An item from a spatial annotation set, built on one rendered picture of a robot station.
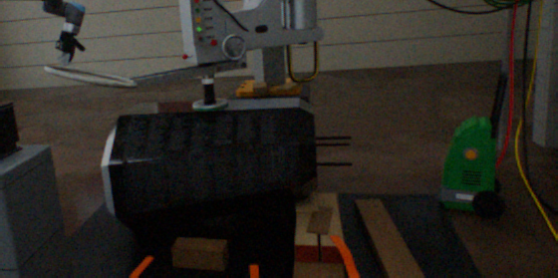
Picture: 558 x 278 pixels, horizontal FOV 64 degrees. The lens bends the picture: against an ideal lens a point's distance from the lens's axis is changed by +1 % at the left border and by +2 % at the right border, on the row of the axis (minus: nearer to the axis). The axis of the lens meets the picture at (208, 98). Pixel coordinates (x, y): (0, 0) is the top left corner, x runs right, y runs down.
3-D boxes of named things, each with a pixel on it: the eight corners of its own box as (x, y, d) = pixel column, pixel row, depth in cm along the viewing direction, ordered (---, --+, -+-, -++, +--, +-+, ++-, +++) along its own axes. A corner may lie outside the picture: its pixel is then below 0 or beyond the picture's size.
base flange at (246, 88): (245, 85, 380) (244, 79, 379) (303, 82, 367) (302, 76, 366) (234, 97, 333) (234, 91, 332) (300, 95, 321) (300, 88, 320)
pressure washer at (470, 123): (499, 196, 297) (506, 69, 279) (504, 221, 268) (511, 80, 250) (439, 190, 314) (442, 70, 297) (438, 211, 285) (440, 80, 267)
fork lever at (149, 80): (236, 65, 276) (235, 57, 275) (249, 68, 259) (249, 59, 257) (129, 85, 254) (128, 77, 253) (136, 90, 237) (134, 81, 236)
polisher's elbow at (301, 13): (281, 29, 285) (279, -2, 281) (309, 26, 288) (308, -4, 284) (293, 30, 266) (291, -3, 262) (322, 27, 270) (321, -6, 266)
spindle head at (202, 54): (238, 58, 278) (233, -14, 268) (254, 61, 257) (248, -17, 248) (184, 66, 266) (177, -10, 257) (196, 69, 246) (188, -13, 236)
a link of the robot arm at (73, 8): (70, 1, 252) (88, 6, 254) (65, 22, 253) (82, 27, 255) (67, -1, 243) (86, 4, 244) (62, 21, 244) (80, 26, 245)
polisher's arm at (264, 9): (307, 54, 294) (304, -21, 284) (328, 57, 273) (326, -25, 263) (205, 69, 270) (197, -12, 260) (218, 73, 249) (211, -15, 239)
